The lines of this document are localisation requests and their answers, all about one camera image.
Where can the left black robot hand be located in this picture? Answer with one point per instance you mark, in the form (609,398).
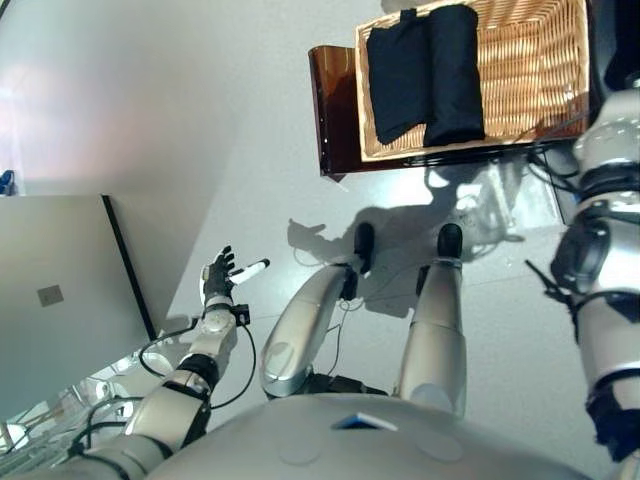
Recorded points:
(217,280)

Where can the grey front-load washing machine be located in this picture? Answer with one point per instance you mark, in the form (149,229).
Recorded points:
(615,30)

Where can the brown wooden stool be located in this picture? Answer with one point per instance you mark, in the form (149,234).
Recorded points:
(335,110)

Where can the grey square wall plate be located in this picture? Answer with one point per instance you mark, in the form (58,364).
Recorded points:
(50,295)

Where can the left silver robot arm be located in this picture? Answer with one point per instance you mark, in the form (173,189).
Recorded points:
(210,340)

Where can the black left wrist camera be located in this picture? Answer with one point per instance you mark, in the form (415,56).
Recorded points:
(243,315)

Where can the black garment with loop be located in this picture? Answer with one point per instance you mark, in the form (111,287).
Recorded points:
(397,85)

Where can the silver robot leg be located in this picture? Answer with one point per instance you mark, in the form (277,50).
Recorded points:
(305,325)
(440,340)

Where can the rectangular wicker laundry basket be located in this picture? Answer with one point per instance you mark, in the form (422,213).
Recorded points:
(530,75)

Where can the left silver robot leg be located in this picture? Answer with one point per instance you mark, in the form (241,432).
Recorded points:
(305,325)

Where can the person leg with shoe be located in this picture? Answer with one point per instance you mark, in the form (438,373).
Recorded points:
(6,182)

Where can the black lettered floor board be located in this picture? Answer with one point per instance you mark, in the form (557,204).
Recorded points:
(562,190)

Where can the white panel with black edge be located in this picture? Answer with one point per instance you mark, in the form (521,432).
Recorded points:
(65,240)

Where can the silver robot torso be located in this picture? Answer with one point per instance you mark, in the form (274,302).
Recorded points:
(350,445)

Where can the white metal rack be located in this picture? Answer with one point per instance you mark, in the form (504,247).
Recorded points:
(60,420)

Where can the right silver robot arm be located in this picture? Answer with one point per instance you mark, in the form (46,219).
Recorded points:
(605,320)

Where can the right silver robot leg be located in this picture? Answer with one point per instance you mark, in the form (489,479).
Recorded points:
(440,340)

